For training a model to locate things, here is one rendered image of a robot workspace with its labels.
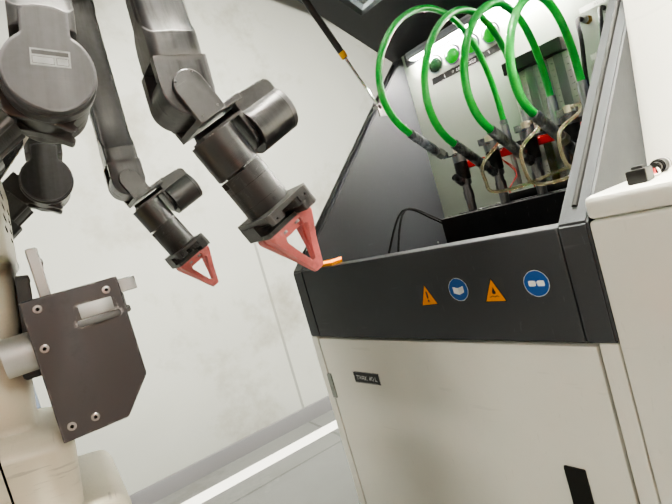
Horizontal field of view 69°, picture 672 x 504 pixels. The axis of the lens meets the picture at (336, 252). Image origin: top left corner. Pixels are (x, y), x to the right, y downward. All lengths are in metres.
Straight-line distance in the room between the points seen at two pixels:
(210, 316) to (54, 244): 0.80
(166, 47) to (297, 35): 2.73
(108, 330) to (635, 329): 0.63
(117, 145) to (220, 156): 0.44
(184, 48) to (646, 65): 0.67
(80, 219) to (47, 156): 1.65
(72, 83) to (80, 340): 0.28
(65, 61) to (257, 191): 0.22
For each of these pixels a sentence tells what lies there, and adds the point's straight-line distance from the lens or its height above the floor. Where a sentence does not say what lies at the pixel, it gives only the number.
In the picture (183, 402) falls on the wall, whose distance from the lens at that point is 2.67.
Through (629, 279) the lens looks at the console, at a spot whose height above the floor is 0.87.
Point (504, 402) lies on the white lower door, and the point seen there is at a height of 0.69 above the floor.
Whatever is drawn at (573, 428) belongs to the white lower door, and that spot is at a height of 0.66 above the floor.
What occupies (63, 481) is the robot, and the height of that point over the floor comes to 0.84.
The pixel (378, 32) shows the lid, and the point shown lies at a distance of 1.50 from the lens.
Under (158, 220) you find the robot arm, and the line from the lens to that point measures 0.97.
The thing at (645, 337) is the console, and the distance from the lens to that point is 0.70.
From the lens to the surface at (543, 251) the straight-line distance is 0.72.
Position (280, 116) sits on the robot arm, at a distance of 0.60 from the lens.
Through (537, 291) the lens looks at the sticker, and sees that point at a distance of 0.74.
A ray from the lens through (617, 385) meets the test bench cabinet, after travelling 0.74.
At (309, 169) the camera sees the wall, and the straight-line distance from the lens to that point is 3.00.
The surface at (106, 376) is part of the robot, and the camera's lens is 0.63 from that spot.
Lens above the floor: 1.03
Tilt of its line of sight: 3 degrees down
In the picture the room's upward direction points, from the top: 16 degrees counter-clockwise
